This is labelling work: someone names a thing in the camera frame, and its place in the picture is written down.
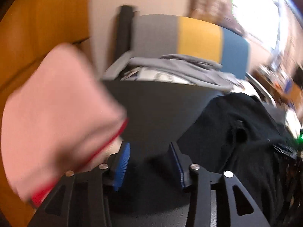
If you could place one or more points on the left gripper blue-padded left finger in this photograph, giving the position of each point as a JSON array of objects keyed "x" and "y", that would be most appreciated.
[{"x": 81, "y": 199}]

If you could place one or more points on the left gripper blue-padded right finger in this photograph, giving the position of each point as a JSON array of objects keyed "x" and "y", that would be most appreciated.
[{"x": 216, "y": 199}]

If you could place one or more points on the black knit sweater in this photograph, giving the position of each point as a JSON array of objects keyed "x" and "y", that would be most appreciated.
[{"x": 235, "y": 133}]

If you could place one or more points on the red folded garment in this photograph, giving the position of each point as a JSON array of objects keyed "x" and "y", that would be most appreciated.
[{"x": 40, "y": 195}]

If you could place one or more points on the pink folded garment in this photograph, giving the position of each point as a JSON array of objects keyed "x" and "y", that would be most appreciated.
[{"x": 56, "y": 120}]

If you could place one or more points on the grey yellow blue chair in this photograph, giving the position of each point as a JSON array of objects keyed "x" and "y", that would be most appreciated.
[{"x": 156, "y": 35}]

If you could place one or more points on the grey garment on chair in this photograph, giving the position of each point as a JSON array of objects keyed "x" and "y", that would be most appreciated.
[{"x": 198, "y": 71}]

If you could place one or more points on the wooden side desk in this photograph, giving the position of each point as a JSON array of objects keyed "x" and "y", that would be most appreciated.
[{"x": 281, "y": 87}]

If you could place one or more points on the wooden wardrobe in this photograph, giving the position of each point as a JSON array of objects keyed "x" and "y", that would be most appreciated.
[{"x": 30, "y": 29}]

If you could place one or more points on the beige starfish curtain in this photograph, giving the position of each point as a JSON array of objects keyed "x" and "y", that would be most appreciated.
[{"x": 218, "y": 12}]

